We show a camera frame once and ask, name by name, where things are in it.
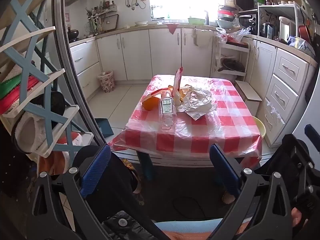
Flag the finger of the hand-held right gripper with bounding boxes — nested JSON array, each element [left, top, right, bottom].
[[304, 124, 320, 153], [262, 134, 316, 202]]

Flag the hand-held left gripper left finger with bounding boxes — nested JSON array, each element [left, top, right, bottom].
[[32, 144, 170, 240]]

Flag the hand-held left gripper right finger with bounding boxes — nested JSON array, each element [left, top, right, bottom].
[[209, 144, 293, 240]]

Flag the white paper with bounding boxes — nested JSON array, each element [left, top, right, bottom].
[[177, 87, 218, 119]]

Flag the clear plastic bottle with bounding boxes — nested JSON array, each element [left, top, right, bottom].
[[159, 91, 177, 130]]

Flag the orange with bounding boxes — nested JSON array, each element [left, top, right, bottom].
[[142, 95, 160, 111]]

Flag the beige plastic bag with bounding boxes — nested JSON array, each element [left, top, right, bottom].
[[179, 85, 200, 100]]

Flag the red white packet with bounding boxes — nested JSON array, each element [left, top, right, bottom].
[[174, 67, 184, 93]]

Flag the person's right hand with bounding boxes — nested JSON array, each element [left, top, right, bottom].
[[291, 206, 309, 231]]

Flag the person's patterned slipper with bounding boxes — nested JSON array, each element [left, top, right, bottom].
[[220, 190, 237, 205], [122, 159, 145, 205]]

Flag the red slipper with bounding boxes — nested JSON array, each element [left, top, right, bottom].
[[56, 131, 83, 152]]

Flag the blue dustpan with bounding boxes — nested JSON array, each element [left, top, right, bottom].
[[94, 118, 114, 138]]

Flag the red checked tablecloth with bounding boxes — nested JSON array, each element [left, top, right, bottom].
[[109, 74, 263, 169]]

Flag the yellow basin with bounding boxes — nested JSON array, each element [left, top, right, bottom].
[[252, 116, 266, 139]]

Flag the white drawer cabinet under shelf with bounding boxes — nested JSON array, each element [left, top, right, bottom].
[[244, 39, 318, 148]]

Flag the person's blue and orange clothing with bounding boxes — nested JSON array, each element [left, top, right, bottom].
[[154, 217, 250, 240]]

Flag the white step stool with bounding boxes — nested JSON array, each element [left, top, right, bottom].
[[235, 80, 263, 116]]

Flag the white fluffy slipper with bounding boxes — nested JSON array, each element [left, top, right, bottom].
[[11, 111, 54, 154]]

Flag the black slipper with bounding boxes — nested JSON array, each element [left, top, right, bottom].
[[31, 91, 65, 117]]

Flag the blue bag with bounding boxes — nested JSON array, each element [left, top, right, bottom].
[[287, 36, 316, 58]]

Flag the floral wastebasket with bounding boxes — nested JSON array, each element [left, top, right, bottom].
[[97, 70, 116, 93]]

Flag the red pan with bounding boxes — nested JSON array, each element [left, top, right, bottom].
[[297, 24, 313, 43]]

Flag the white shelf rack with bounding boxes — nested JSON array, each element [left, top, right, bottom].
[[211, 40, 251, 82]]

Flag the white drawer cabinet under stove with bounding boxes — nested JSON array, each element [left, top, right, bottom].
[[69, 36, 103, 101]]

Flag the black kettle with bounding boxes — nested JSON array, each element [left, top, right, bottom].
[[260, 22, 276, 39]]

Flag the clear plastic bag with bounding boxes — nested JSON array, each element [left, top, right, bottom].
[[215, 27, 252, 44]]

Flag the black countertop appliance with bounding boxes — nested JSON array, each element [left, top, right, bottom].
[[237, 14, 259, 36]]

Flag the metal counter shelf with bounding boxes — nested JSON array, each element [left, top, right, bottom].
[[257, 1, 304, 43]]

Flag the white door cabinet run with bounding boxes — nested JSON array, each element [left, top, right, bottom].
[[96, 27, 216, 81]]

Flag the white and blue shoe rack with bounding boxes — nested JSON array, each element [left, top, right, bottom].
[[0, 0, 94, 161]]

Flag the black pan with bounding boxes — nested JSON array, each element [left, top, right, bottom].
[[67, 28, 80, 41]]

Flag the stack of basins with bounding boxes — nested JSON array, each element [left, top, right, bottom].
[[216, 8, 237, 29]]

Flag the microwave oven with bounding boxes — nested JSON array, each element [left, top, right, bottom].
[[233, 0, 259, 12]]

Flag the red hanging cloth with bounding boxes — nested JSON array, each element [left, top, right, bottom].
[[164, 23, 180, 35]]

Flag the green bowl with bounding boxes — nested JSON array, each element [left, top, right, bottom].
[[187, 17, 207, 26]]

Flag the window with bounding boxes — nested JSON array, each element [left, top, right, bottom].
[[147, 0, 222, 22]]

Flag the black cable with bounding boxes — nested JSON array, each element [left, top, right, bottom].
[[172, 196, 208, 218]]

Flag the grey sliding door frame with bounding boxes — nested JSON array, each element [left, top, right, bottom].
[[53, 0, 108, 147]]

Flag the black wok with handle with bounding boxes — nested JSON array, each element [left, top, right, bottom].
[[217, 57, 246, 73]]

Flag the wall utensil rack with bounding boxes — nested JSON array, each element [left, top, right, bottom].
[[85, 0, 119, 37]]

